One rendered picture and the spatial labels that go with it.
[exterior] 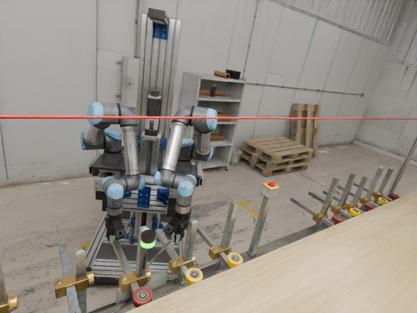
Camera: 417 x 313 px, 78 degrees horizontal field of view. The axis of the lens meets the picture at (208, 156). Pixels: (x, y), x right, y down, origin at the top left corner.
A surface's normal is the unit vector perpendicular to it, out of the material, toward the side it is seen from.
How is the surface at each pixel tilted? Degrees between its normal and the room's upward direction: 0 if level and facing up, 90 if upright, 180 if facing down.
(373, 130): 90
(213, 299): 0
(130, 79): 90
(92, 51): 90
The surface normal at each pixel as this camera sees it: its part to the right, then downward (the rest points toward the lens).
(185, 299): 0.16, -0.91
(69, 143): 0.56, 0.40
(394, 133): -0.81, 0.09
